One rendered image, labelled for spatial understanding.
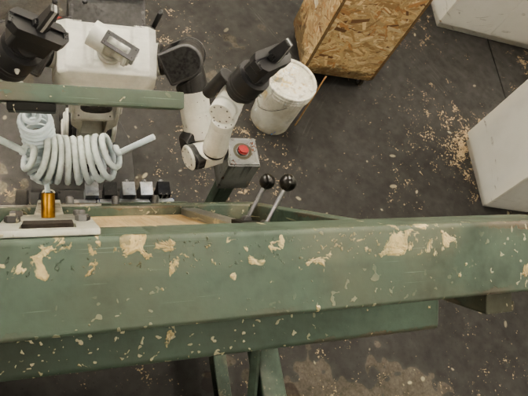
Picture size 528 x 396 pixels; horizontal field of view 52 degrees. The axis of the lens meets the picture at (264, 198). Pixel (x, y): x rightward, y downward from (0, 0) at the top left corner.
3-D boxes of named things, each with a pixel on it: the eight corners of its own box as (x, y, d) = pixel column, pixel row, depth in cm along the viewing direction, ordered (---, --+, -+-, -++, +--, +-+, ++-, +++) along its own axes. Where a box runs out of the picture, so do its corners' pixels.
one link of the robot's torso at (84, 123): (65, 111, 220) (68, 61, 178) (110, 112, 227) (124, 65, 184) (66, 147, 217) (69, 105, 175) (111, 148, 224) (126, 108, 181)
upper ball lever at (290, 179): (266, 232, 118) (295, 179, 120) (273, 234, 115) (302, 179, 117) (252, 224, 117) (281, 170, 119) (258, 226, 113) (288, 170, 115)
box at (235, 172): (241, 163, 214) (254, 137, 199) (246, 189, 209) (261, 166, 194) (211, 162, 210) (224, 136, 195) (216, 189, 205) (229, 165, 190)
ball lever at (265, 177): (247, 227, 129) (274, 177, 131) (253, 229, 126) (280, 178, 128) (234, 219, 128) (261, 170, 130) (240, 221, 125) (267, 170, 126)
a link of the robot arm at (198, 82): (179, 86, 166) (171, 40, 160) (208, 82, 166) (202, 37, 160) (175, 95, 155) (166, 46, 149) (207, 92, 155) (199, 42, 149)
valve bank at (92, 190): (171, 197, 217) (183, 166, 197) (175, 229, 211) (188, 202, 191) (35, 199, 199) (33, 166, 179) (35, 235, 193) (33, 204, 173)
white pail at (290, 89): (294, 103, 340) (324, 51, 301) (297, 143, 326) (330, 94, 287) (245, 93, 330) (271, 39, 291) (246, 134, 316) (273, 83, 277)
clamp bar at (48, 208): (67, 222, 166) (66, 144, 165) (101, 330, 56) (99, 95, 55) (31, 223, 163) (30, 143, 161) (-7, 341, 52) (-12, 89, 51)
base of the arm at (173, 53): (165, 76, 166) (161, 37, 162) (207, 75, 166) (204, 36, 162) (158, 86, 152) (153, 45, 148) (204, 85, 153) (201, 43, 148)
